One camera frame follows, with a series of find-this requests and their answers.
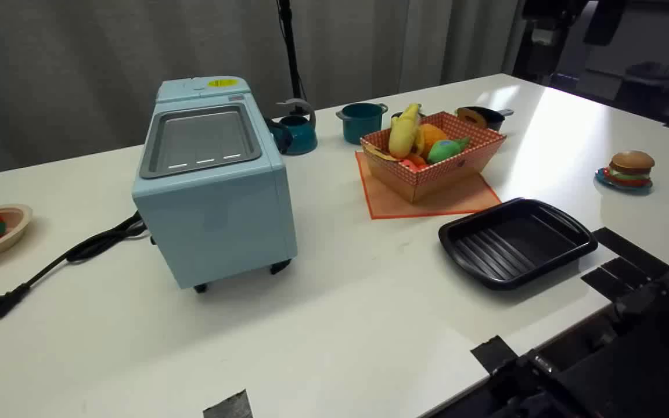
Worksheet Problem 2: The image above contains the black tape piece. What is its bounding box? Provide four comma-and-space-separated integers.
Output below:
590, 225, 669, 274
202, 388, 255, 418
579, 256, 649, 302
469, 335, 521, 376

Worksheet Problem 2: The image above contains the small blue plate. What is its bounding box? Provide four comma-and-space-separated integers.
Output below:
591, 167, 654, 194

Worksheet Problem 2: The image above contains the teal toy pot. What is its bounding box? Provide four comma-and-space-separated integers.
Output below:
334, 99, 389, 147

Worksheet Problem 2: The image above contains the light blue toaster oven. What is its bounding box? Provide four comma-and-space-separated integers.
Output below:
129, 75, 299, 294

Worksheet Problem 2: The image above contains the small red plushie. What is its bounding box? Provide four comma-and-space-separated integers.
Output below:
399, 150, 429, 171

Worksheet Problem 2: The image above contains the black background equipment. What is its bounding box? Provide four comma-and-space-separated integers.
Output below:
511, 0, 632, 84

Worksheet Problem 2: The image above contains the black ridged plate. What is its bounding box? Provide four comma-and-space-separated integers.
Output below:
437, 194, 598, 289

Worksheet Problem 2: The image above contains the orange fruit plushie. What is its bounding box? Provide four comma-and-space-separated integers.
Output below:
414, 120, 451, 159

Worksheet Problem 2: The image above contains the toy burger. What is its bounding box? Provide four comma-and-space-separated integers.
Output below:
602, 149, 658, 191

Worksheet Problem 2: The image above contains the light green plushie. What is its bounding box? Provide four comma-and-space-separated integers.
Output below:
424, 134, 473, 165

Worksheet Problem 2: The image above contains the yellow banana plushie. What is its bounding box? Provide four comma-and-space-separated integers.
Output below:
385, 101, 424, 159

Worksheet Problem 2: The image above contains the black bin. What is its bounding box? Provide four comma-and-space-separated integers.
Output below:
612, 61, 669, 119

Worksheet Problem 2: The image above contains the orange placemat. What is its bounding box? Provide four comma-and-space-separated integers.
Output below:
352, 150, 503, 222

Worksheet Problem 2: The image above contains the black saucepan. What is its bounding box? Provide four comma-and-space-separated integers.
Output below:
456, 105, 515, 131

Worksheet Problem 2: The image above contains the orange checkered box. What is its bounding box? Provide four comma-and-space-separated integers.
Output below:
357, 108, 507, 207

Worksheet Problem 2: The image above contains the black power cable with plug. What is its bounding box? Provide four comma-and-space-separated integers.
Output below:
0, 212, 151, 327

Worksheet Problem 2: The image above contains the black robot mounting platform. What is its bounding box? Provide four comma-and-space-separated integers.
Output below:
422, 243, 669, 418

